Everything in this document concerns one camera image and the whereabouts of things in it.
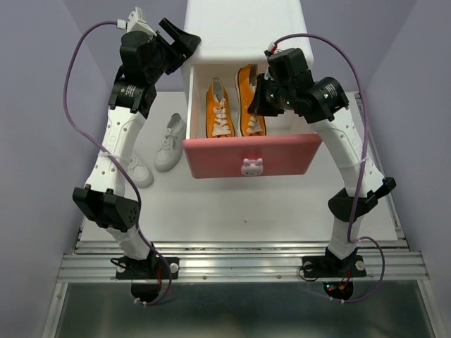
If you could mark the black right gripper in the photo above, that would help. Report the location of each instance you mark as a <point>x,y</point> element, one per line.
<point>259,105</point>

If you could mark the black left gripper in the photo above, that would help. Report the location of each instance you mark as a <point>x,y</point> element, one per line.
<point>184,48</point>

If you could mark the orange sneaker one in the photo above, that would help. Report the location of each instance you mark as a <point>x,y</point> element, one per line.
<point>249,125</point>
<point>218,116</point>

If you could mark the dark pink drawer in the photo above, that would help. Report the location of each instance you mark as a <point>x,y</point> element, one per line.
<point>288,148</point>

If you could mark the pink bunny knob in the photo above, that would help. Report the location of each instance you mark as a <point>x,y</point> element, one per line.
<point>252,167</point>

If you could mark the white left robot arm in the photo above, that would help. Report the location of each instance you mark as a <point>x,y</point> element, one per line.
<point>102,198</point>

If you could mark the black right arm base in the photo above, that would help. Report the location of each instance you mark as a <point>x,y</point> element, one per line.
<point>337,274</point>

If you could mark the white sneaker near arm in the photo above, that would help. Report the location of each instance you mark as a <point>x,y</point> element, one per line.
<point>139,172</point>

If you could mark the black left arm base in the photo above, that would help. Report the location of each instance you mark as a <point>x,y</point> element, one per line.
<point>147,276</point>

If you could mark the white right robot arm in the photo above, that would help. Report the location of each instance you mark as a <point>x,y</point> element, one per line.
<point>365,184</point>

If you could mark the white shoe cabinet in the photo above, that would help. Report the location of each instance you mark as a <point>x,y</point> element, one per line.
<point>233,34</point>

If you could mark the white sneaker near cabinet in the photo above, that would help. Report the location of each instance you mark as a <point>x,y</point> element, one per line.
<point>170,149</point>

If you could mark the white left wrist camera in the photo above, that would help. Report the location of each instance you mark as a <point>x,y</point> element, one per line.
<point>135,23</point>

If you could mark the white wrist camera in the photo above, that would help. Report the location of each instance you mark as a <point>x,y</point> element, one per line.
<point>271,50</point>
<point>135,23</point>

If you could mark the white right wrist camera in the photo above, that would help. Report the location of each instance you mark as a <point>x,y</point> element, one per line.
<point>271,50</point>

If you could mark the aluminium rail frame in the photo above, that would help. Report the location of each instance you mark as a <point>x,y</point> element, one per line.
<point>240,244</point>

